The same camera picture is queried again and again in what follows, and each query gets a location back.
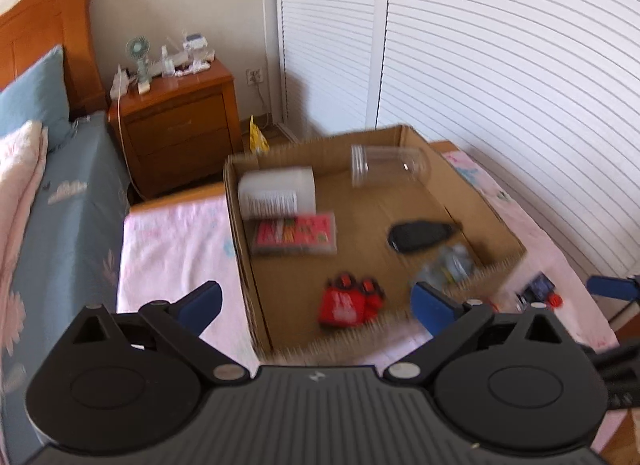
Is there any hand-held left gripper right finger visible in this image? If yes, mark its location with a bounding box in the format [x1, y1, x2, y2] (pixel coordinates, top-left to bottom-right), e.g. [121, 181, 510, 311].
[383, 281, 571, 386]

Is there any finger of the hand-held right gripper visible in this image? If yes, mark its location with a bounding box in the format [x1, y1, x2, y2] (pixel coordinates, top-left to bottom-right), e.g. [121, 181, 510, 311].
[582, 340, 640, 380]
[586, 274, 640, 303]

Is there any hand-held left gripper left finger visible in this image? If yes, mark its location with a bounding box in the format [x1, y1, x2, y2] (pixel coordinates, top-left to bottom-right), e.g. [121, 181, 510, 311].
[72, 280, 251, 387]

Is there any grey toy figure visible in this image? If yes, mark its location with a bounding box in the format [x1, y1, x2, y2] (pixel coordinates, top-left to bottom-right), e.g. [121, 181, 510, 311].
[415, 244, 477, 291]

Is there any black square case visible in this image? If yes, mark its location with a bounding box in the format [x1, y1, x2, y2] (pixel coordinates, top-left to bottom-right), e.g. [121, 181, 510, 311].
[387, 219, 461, 255]

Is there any black and red toy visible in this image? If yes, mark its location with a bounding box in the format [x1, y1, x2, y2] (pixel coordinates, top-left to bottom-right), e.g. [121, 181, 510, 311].
[515, 272, 563, 313]

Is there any red toy train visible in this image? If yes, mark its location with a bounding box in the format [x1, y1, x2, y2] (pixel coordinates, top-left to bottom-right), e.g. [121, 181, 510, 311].
[319, 272, 386, 328]

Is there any brown cardboard box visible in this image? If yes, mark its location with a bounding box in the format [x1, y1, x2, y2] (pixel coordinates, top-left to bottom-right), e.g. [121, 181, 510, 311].
[222, 124, 527, 363]

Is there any red refill packet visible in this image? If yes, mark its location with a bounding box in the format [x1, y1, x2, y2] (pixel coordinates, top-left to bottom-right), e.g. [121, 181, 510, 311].
[251, 212, 338, 257]

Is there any white bottle with teal cap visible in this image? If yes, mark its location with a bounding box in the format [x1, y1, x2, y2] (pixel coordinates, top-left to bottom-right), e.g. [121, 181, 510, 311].
[237, 166, 317, 221]

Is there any clear plastic jar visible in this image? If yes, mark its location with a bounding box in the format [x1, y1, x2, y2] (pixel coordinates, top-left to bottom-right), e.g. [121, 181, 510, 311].
[350, 144, 432, 188]

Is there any blue bed sheet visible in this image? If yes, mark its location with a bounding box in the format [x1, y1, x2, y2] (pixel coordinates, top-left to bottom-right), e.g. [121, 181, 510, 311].
[0, 111, 132, 465]

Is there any wooden nightstand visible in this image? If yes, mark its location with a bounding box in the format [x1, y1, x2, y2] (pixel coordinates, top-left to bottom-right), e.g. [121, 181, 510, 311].
[107, 58, 244, 198]

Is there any yellow bag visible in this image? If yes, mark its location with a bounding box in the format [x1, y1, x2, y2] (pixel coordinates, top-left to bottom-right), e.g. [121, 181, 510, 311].
[248, 116, 271, 153]

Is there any pink floral quilt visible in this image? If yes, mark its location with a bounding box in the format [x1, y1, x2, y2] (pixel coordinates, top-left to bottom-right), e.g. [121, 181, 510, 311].
[0, 120, 49, 371]

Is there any wide white louvered door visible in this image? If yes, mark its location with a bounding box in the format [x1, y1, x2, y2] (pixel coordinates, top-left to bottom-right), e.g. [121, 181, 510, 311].
[375, 0, 640, 286]

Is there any white desk device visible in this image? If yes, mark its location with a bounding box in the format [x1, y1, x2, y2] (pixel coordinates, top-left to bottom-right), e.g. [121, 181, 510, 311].
[181, 34, 217, 72]

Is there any small green desk fan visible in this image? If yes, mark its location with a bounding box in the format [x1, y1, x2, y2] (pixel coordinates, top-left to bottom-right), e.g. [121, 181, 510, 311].
[125, 36, 152, 84]

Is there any large blue pillow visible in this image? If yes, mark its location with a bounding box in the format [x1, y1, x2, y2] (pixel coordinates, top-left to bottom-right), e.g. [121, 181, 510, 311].
[0, 44, 72, 153]

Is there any narrow white louvered door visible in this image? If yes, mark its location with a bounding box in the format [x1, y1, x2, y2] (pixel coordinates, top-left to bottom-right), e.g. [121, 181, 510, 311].
[274, 0, 391, 138]

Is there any wooden headboard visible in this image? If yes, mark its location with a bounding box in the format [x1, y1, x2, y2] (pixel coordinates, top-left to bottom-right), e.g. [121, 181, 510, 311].
[0, 0, 108, 113]

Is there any white cable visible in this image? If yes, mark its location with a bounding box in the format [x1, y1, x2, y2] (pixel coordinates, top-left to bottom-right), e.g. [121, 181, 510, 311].
[115, 95, 140, 192]

